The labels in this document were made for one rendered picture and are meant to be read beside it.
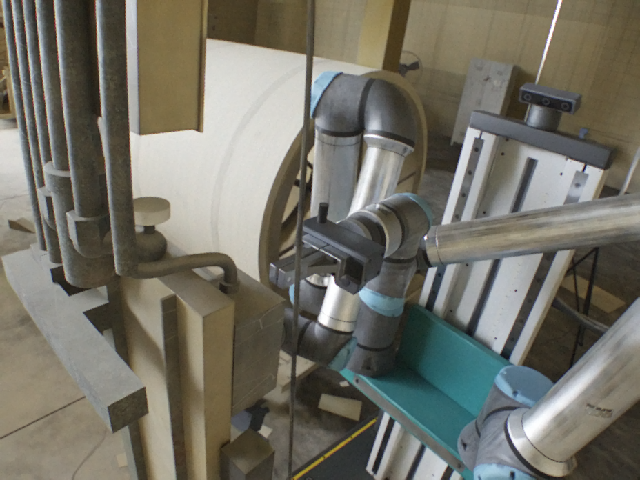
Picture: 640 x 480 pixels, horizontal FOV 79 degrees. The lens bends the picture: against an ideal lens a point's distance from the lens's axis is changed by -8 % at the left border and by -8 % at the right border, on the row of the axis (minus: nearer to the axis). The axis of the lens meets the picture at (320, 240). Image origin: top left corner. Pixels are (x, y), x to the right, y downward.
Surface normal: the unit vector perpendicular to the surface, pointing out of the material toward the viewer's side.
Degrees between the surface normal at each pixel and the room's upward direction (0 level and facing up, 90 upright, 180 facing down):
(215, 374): 90
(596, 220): 67
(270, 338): 90
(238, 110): 49
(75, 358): 0
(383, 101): 58
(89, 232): 90
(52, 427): 0
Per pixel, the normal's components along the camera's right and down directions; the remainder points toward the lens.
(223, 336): 0.75, 0.39
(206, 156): -0.56, -0.07
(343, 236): 0.13, -0.88
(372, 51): -0.65, 0.27
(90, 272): 0.36, 0.47
